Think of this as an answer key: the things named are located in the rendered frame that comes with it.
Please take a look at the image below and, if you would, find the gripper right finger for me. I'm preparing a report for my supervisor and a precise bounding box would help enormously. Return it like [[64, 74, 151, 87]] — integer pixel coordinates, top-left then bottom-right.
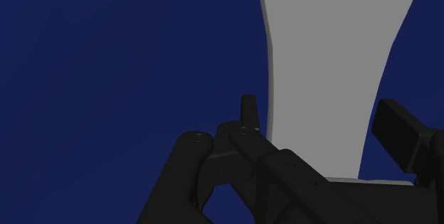
[[371, 98, 444, 196]]

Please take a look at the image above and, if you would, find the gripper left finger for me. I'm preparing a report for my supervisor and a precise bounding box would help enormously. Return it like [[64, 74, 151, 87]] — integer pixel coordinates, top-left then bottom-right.
[[136, 94, 380, 224]]

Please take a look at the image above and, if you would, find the grey flared flat object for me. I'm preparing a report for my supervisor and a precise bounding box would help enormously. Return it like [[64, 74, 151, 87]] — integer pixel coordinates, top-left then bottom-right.
[[258, 0, 423, 187]]

